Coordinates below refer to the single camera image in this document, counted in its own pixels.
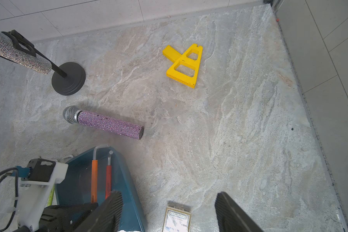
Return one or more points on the red sleeved hex key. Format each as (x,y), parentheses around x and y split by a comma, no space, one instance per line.
(108,181)

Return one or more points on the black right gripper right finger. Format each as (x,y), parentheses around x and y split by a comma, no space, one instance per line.
(231,217)

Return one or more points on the green sleeved hex key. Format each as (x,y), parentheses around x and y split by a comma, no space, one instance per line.
(51,196)

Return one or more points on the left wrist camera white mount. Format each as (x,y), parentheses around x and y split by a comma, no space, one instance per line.
(44,174)

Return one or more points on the silver microphone on black stand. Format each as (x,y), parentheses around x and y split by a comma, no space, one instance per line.
(67,79)

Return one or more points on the yellow plastic triangle bracket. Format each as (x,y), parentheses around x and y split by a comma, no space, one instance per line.
(191,59)

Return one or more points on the teal plastic storage tray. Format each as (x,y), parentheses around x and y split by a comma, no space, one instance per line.
(76,187)

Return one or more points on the small framed card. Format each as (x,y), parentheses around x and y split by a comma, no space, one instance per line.
(177,217)

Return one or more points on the purple glitter microphone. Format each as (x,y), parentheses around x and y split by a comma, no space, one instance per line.
(74,115)

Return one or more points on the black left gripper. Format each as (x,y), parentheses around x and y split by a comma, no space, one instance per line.
(64,218)

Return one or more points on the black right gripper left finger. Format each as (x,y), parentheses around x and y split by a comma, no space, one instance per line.
(106,217)

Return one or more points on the orange sleeved hex key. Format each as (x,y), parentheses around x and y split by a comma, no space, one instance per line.
(94,174)

